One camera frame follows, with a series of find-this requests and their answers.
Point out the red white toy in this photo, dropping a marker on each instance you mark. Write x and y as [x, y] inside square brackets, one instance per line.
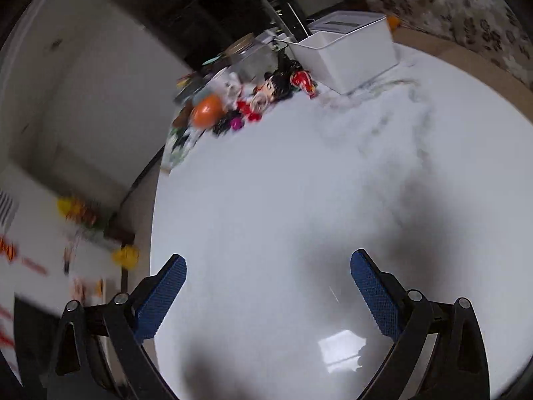
[304, 81]

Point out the wall air vent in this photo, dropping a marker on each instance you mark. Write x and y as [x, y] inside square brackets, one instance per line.
[6, 208]

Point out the black haired doll head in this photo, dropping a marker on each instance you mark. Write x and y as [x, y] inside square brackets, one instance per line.
[272, 85]

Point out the black television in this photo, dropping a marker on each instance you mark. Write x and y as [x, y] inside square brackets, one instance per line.
[33, 333]

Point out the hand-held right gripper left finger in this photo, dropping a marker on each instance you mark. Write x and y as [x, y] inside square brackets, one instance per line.
[162, 296]

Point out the yellow flower bouquet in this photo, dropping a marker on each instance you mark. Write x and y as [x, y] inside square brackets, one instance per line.
[75, 210]

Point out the orange small object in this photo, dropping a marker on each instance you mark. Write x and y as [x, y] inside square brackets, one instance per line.
[392, 21]

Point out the glass jar with beige lid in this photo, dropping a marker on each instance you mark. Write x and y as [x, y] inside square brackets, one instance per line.
[254, 60]

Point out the grey flat blade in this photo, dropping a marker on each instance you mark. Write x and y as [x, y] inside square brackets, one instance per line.
[272, 16]

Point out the white cabinet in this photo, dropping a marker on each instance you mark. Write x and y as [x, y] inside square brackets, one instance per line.
[91, 258]

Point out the orange plastic ball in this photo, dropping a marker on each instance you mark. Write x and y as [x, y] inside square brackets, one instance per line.
[206, 110]

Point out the black remote control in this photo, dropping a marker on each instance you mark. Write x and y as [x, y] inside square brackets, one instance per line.
[297, 21]

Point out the red hanging decoration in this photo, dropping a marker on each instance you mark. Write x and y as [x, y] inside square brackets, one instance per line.
[8, 250]

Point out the white storage box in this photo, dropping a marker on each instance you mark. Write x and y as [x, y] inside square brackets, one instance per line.
[354, 58]

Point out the yellow ornament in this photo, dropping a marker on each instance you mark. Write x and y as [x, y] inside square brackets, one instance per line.
[125, 255]

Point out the red plastic toy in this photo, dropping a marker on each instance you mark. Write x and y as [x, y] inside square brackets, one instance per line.
[247, 110]

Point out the floral sofa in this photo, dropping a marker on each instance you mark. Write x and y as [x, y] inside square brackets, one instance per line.
[437, 4]

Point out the dark green packet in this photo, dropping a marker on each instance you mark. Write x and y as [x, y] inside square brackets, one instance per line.
[189, 89]

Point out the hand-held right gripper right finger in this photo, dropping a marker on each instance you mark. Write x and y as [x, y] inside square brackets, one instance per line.
[374, 296]

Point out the magenta small toy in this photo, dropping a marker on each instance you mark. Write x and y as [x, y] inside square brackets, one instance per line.
[236, 123]

